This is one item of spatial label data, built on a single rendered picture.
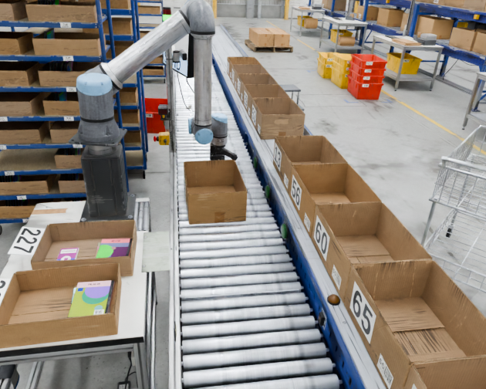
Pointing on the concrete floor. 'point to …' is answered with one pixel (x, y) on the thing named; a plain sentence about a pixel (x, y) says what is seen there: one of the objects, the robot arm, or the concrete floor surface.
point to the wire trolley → (467, 203)
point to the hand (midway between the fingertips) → (222, 175)
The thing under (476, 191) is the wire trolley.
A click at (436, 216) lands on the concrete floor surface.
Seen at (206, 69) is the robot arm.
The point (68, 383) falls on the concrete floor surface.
